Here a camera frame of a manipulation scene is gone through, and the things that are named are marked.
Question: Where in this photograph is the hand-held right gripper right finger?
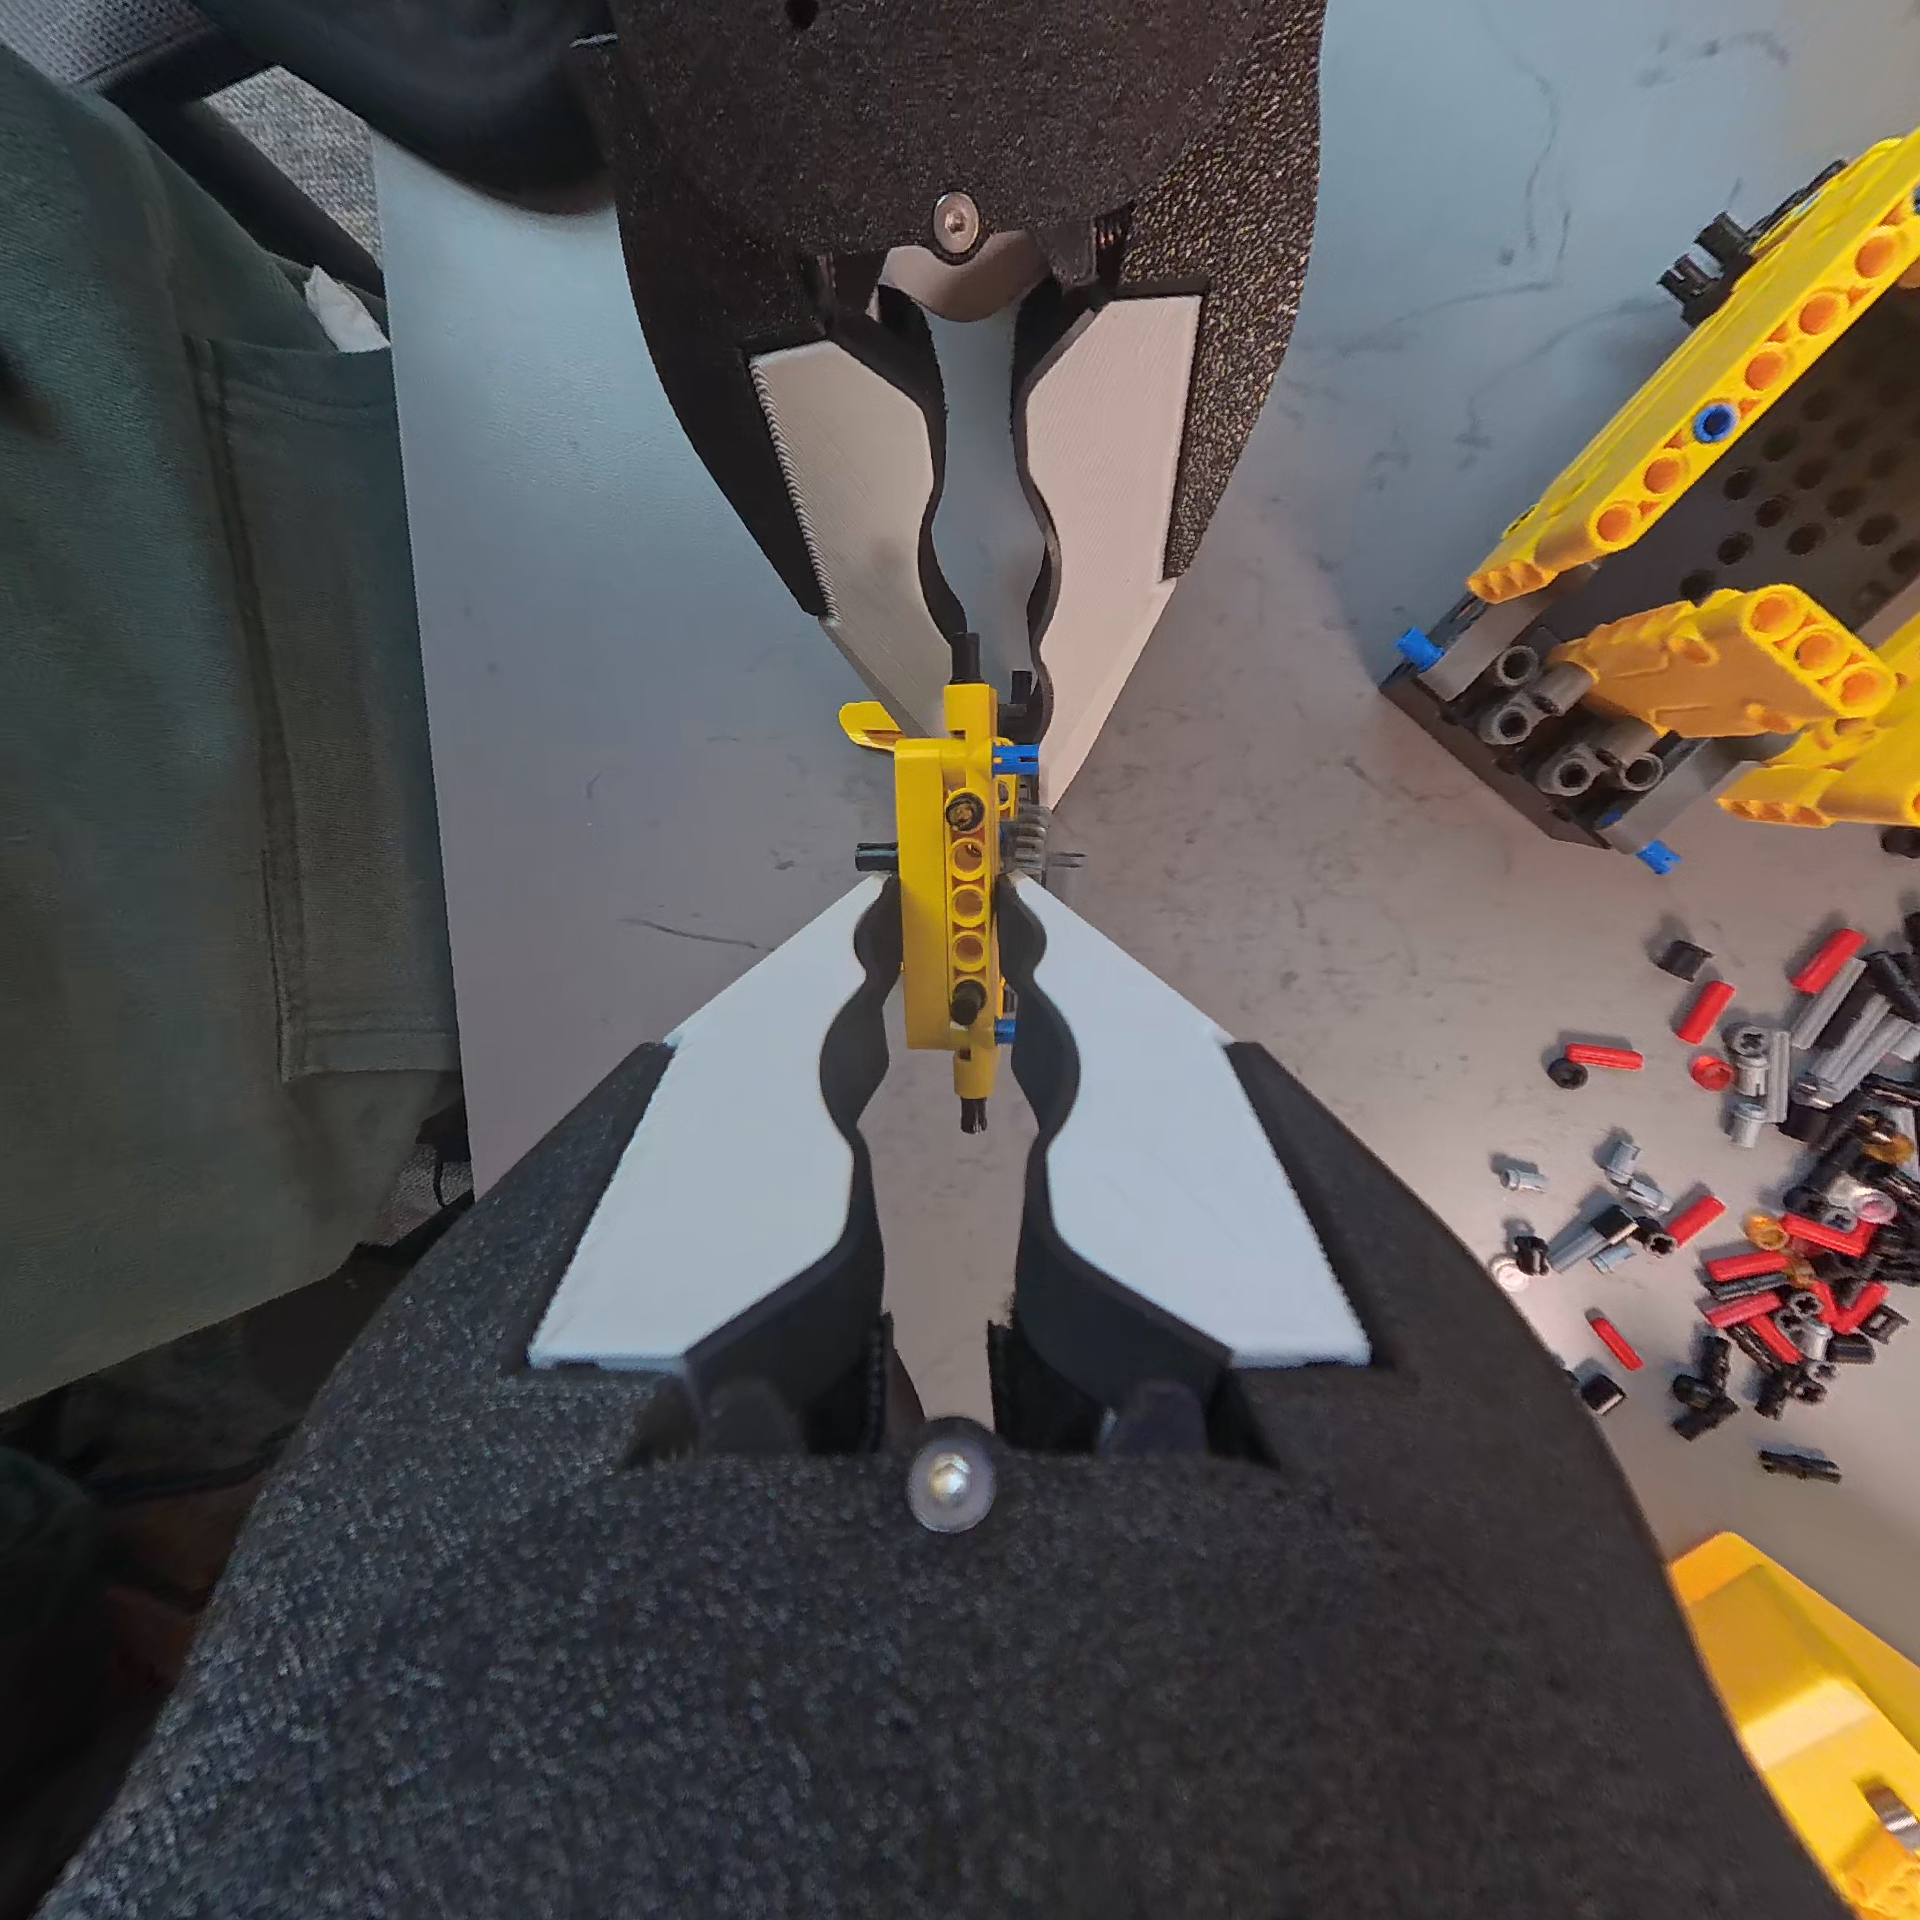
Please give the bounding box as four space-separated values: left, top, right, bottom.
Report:
1001 880 1373 1372

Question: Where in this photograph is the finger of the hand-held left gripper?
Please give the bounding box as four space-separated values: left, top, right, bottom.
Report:
1008 291 1208 816
748 332 975 740

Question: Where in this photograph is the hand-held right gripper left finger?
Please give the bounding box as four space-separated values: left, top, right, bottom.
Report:
530 880 897 1375

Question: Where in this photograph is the yellow lego panel with pins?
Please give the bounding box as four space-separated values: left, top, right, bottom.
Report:
891 630 1052 1135

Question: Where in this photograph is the pile of small lego pins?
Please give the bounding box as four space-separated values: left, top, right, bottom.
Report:
1493 927 1920 1489

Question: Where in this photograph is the yellow lego robot body model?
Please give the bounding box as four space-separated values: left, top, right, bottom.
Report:
1382 133 1920 880

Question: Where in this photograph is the person's dark trouser leg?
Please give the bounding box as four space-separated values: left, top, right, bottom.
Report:
194 0 620 200

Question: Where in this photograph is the yellow plastic bin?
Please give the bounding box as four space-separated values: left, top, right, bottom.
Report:
1667 1532 1920 1920

